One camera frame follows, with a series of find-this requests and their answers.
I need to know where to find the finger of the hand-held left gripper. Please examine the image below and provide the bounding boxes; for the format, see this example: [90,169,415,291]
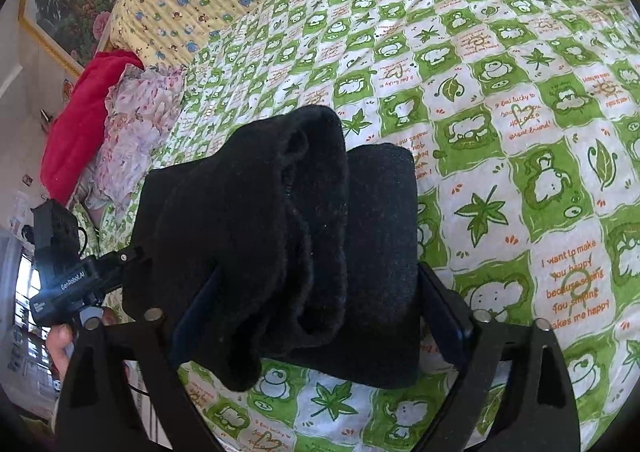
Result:
[81,246,152,313]

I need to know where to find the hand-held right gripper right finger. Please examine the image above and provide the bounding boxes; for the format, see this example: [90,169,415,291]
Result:
[417,262,583,452]

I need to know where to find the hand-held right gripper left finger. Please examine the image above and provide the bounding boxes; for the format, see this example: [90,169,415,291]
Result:
[52,266,224,452]

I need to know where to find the black pants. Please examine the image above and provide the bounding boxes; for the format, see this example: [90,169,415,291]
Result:
[122,106,422,394]

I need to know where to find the person's left hand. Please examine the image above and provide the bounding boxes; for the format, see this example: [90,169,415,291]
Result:
[47,307,119,375]

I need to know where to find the window with grille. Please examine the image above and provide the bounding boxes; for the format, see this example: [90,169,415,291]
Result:
[6,252,57,385]

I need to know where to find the pink floral cloth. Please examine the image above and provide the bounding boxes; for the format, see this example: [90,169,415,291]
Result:
[85,64,189,213]

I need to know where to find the red cloth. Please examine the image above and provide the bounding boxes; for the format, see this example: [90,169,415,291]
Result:
[41,50,146,203]

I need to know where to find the green printed bed sheet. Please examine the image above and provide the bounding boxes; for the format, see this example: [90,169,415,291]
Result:
[70,0,640,452]

